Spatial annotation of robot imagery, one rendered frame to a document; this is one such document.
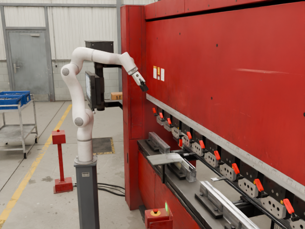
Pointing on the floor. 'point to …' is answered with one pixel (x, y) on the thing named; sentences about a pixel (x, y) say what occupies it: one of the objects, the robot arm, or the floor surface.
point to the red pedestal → (58, 135)
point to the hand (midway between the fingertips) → (145, 89)
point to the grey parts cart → (18, 128)
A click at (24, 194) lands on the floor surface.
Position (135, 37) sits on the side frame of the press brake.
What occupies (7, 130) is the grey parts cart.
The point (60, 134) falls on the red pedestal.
